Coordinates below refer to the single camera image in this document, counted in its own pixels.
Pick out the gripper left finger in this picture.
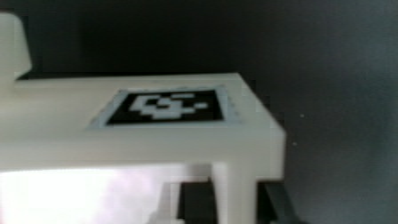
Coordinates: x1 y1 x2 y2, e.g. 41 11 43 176
176 181 217 224

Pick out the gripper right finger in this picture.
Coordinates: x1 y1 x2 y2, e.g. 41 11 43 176
256 182 304 224

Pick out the white front drawer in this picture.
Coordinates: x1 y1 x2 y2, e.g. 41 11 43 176
0 12 286 224

